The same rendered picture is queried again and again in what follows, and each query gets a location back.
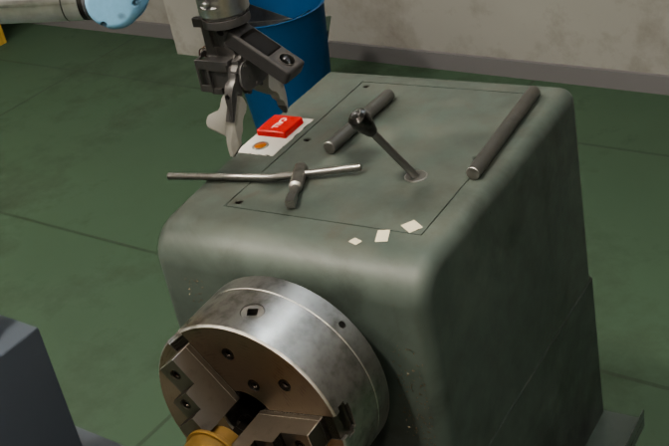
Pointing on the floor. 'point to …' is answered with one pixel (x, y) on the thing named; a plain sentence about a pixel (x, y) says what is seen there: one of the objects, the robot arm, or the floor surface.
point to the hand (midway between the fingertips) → (264, 135)
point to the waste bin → (291, 40)
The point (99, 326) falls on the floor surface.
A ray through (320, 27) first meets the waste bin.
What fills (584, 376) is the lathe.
